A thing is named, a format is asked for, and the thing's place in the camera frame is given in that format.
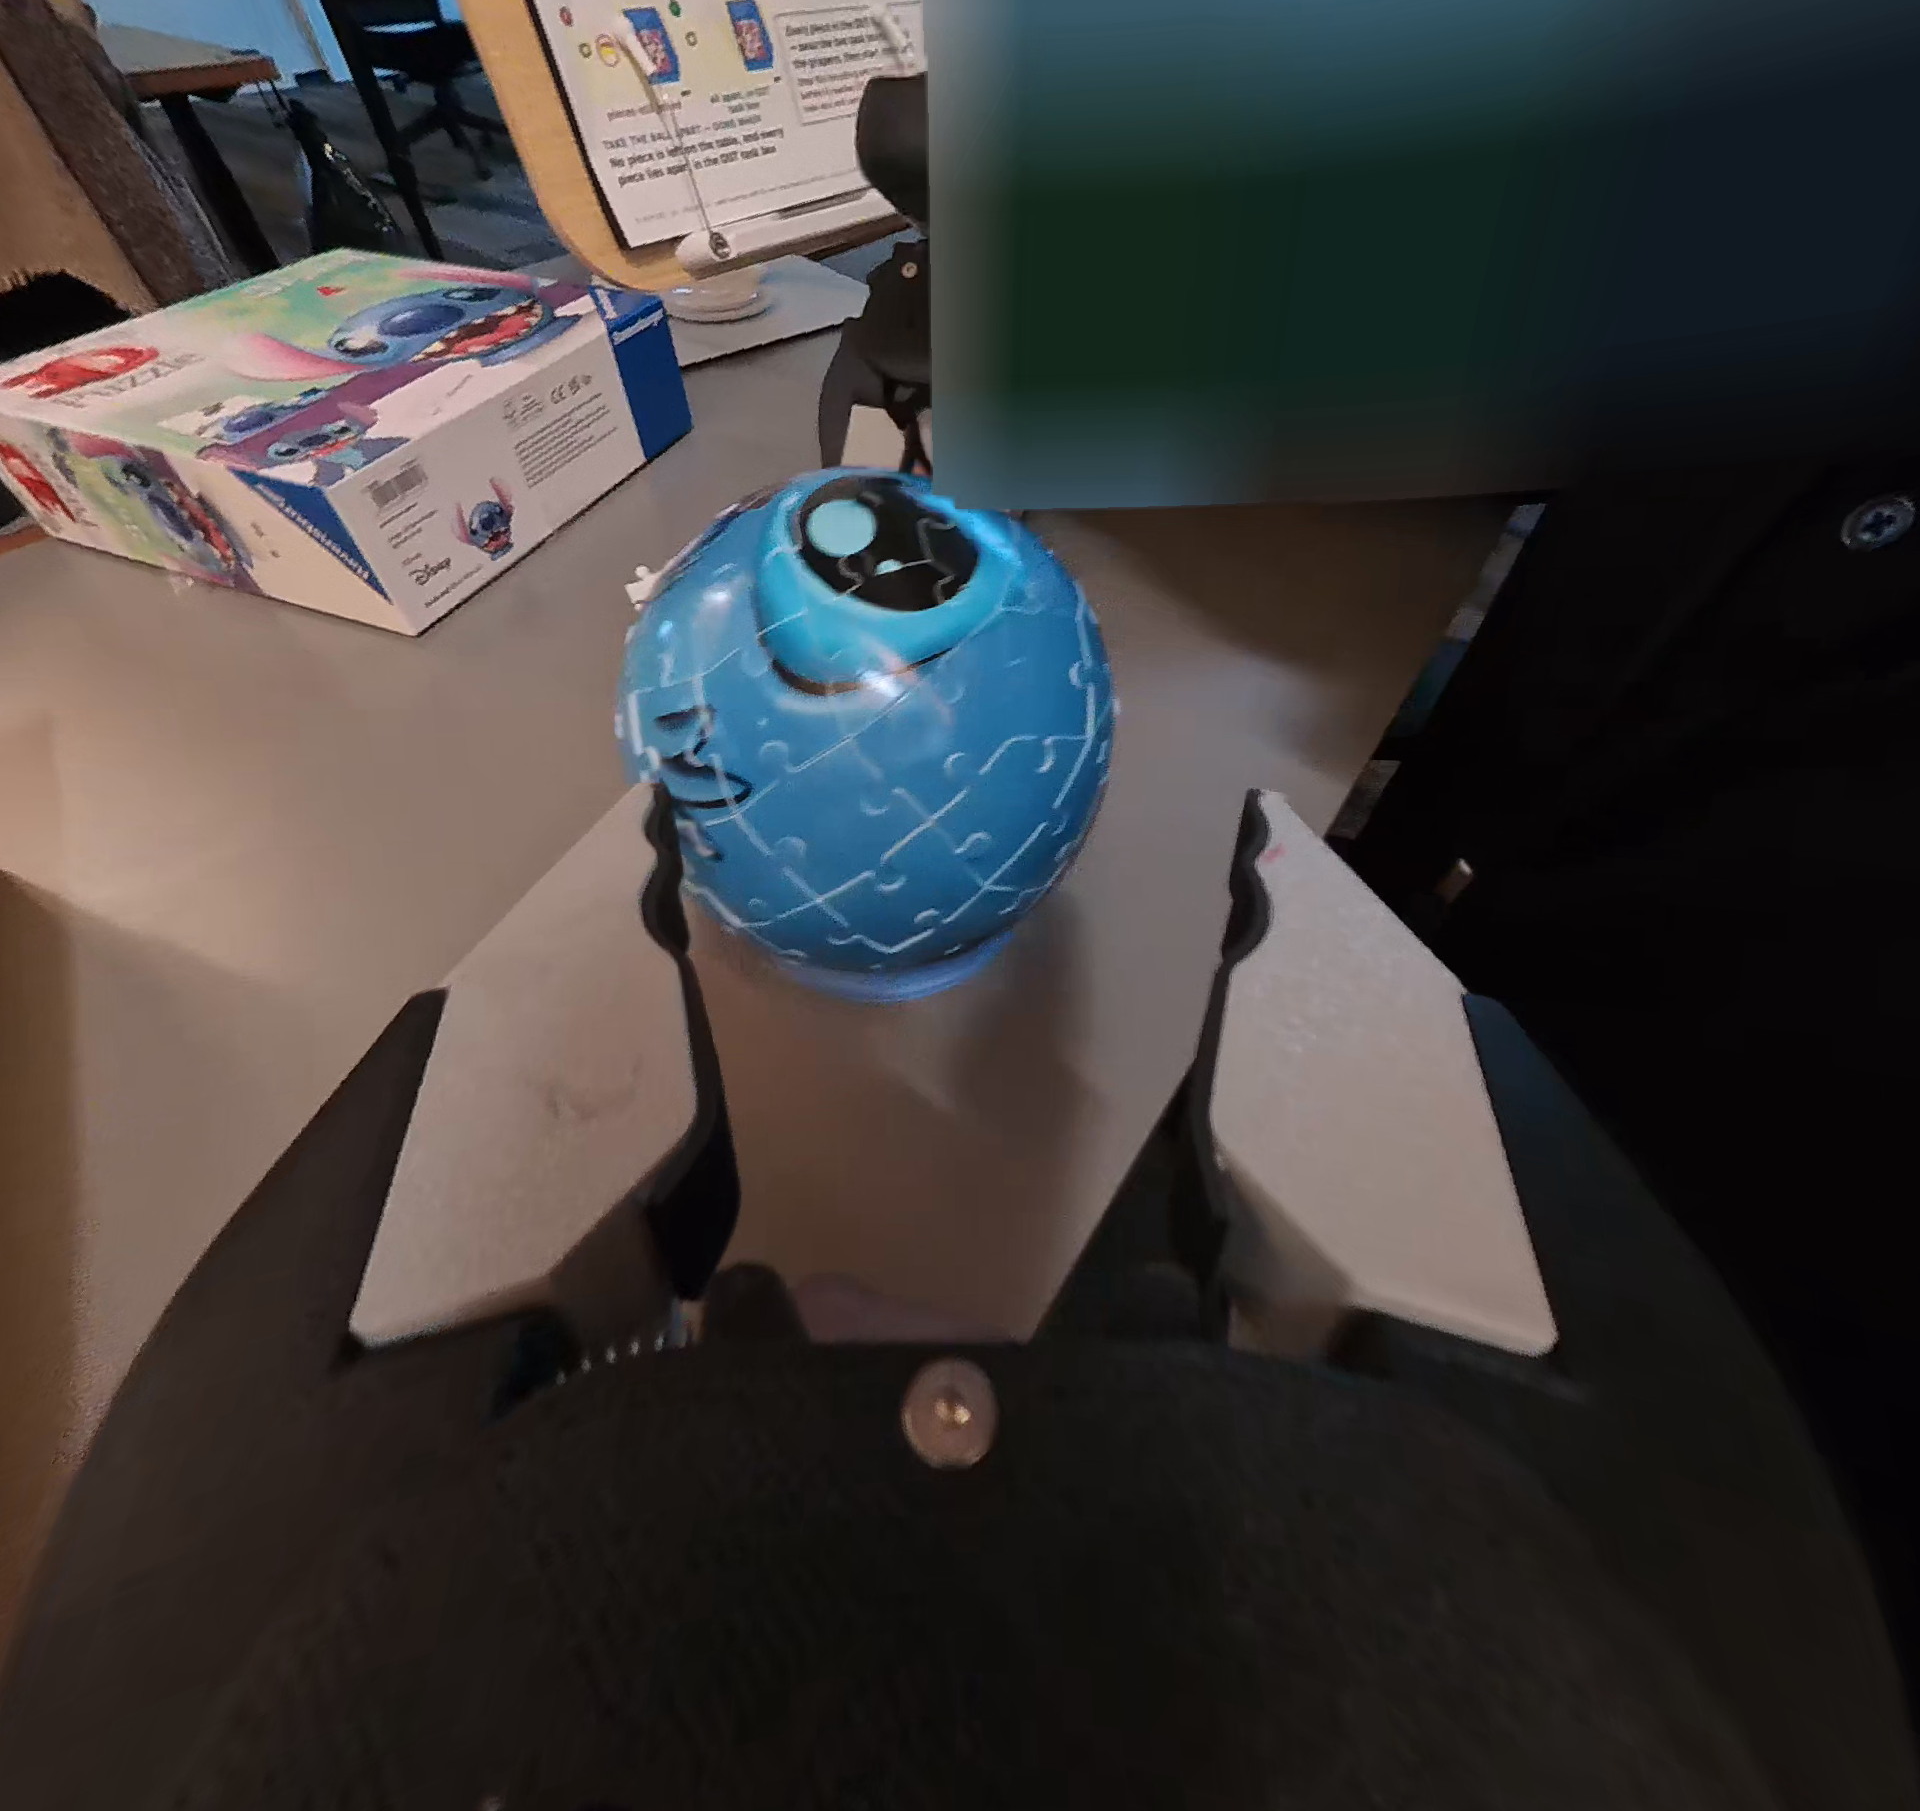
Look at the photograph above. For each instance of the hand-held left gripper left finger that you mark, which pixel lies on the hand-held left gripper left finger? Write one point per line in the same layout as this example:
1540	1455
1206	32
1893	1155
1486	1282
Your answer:
556	1121

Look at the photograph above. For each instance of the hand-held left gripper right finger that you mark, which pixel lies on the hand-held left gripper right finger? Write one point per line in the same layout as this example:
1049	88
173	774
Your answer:
1367	1121

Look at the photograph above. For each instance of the blue puzzle ball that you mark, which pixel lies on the blue puzzle ball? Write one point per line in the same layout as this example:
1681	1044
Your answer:
902	791

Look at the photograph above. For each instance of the printed cardboard puzzle box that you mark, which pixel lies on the printed cardboard puzzle box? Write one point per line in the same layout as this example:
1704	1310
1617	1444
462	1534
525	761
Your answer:
452	490

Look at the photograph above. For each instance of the grey metal stand base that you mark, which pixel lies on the grey metal stand base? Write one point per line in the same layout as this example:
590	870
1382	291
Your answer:
818	312

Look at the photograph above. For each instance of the wooden framed instruction board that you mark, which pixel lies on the wooden framed instruction board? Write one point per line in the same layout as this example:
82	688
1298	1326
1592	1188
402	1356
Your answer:
704	88

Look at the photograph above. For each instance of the person's black shirt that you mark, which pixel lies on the person's black shirt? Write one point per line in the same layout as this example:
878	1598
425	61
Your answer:
1650	940

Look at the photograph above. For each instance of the black office chair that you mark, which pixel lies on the black office chair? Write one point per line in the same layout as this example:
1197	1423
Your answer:
405	26

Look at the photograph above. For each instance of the small wooden desk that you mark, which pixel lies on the small wooden desk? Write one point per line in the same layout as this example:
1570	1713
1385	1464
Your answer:
180	57

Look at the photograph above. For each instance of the brown fuzzy cloth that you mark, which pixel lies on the brown fuzzy cloth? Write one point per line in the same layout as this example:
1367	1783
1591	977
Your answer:
89	193

